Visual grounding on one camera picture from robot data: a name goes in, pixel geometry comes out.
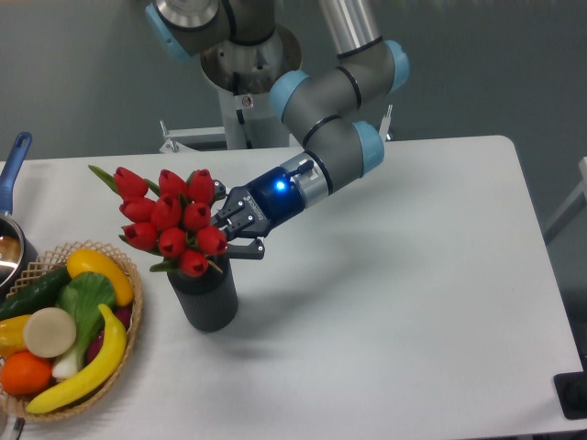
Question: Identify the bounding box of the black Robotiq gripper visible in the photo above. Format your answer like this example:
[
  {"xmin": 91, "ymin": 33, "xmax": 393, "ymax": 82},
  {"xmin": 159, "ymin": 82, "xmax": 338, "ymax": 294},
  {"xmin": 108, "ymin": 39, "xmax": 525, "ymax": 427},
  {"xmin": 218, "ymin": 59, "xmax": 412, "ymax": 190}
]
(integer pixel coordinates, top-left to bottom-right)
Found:
[{"xmin": 212, "ymin": 167, "xmax": 305, "ymax": 260}]

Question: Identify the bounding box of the red tulip bouquet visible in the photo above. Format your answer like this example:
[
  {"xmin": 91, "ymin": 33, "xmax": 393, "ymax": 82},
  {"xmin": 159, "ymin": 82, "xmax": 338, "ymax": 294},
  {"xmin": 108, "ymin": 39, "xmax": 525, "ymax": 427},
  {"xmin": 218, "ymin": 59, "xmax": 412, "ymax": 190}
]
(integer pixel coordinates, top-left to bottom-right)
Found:
[{"xmin": 89, "ymin": 165, "xmax": 227, "ymax": 279}]

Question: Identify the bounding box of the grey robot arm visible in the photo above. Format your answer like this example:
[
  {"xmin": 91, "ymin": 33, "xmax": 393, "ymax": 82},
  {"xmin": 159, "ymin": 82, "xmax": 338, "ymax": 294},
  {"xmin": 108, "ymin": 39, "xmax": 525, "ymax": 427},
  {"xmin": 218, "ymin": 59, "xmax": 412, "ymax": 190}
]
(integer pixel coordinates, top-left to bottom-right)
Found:
[{"xmin": 145, "ymin": 1, "xmax": 410, "ymax": 259}]

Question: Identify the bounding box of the dark grey ribbed vase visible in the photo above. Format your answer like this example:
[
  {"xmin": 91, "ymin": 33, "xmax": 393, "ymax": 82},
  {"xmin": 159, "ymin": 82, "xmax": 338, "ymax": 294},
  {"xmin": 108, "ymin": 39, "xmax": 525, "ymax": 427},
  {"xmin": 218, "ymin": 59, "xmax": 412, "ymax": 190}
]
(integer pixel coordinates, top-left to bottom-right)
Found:
[{"xmin": 167, "ymin": 257, "xmax": 238, "ymax": 333}]

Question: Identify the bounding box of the purple red vegetable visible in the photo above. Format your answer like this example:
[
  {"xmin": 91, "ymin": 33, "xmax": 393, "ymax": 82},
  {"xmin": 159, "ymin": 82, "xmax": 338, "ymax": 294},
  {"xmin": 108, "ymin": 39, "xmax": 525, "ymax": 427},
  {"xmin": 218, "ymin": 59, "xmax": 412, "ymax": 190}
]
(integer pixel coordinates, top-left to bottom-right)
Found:
[{"xmin": 85, "ymin": 305, "xmax": 132, "ymax": 364}]

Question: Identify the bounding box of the green bok choy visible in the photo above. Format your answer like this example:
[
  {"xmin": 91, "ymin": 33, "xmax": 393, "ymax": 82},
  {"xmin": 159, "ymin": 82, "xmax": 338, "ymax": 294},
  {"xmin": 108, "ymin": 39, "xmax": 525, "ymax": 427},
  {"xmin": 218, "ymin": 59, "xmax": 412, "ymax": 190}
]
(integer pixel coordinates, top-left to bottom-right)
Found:
[{"xmin": 52, "ymin": 271, "xmax": 116, "ymax": 381}]

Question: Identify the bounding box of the yellow banana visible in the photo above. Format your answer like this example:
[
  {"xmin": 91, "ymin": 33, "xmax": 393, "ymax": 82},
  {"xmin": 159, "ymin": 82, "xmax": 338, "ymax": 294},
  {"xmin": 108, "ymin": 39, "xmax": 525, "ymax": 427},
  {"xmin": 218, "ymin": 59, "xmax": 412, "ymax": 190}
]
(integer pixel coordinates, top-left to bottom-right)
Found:
[{"xmin": 26, "ymin": 304, "xmax": 127, "ymax": 414}]

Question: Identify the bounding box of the woven wicker basket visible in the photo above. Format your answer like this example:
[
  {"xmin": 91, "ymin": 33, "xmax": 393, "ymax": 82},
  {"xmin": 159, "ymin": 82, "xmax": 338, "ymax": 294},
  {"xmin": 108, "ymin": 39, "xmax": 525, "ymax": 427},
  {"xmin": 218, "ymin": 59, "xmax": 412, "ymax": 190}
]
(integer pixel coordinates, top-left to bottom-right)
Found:
[{"xmin": 1, "ymin": 240, "xmax": 143, "ymax": 423}]

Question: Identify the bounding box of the green cucumber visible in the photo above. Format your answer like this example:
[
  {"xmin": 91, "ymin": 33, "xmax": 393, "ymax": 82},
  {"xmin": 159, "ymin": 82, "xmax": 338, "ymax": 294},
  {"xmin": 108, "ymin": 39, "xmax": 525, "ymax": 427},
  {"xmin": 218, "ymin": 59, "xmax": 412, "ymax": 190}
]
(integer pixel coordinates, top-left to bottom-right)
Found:
[{"xmin": 1, "ymin": 267, "xmax": 71, "ymax": 320}]

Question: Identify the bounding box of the beige round disc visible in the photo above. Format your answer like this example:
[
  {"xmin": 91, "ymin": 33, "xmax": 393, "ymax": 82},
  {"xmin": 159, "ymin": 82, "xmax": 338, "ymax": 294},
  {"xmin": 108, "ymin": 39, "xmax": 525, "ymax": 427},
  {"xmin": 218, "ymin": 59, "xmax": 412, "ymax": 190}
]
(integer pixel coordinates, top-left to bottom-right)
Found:
[{"xmin": 23, "ymin": 307, "xmax": 77, "ymax": 358}]

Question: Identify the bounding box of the yellow bell pepper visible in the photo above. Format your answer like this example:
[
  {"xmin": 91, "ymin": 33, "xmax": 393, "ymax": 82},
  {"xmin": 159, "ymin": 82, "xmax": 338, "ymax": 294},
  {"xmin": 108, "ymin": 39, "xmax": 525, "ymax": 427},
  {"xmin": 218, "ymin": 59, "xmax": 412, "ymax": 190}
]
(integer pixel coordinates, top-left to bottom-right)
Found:
[{"xmin": 0, "ymin": 314, "xmax": 30, "ymax": 359}]

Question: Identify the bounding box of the orange fruit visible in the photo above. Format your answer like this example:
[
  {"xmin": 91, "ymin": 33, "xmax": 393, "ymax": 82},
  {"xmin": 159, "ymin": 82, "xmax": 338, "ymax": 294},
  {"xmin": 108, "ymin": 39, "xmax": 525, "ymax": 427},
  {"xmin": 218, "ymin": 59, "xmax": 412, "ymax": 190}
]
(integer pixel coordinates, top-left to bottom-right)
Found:
[{"xmin": 1, "ymin": 351, "xmax": 52, "ymax": 396}]

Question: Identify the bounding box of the black device at table edge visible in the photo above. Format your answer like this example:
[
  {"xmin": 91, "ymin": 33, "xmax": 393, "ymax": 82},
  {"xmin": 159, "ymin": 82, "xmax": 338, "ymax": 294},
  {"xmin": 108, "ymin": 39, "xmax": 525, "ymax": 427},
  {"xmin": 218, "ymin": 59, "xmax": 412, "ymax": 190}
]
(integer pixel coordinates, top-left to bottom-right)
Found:
[{"xmin": 553, "ymin": 371, "xmax": 586, "ymax": 420}]

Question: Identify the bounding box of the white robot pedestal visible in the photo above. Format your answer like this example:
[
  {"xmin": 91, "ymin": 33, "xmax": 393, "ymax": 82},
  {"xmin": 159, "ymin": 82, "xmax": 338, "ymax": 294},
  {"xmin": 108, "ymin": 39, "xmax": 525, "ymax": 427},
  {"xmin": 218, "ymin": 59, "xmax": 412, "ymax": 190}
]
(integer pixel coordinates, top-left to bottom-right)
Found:
[{"xmin": 158, "ymin": 27, "xmax": 304, "ymax": 155}]

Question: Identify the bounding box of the blue handled saucepan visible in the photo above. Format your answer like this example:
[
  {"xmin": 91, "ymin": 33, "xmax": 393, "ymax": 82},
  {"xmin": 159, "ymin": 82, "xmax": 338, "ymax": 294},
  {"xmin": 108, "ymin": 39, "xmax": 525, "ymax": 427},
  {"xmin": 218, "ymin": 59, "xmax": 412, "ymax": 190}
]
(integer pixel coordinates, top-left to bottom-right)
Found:
[{"xmin": 1, "ymin": 132, "xmax": 38, "ymax": 301}]

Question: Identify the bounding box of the white frame at right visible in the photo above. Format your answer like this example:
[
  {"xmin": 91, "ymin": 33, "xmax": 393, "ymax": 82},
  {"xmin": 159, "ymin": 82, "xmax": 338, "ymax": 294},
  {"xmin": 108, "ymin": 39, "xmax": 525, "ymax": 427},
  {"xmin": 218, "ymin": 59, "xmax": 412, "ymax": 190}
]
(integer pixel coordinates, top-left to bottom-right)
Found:
[{"xmin": 543, "ymin": 157, "xmax": 586, "ymax": 246}]

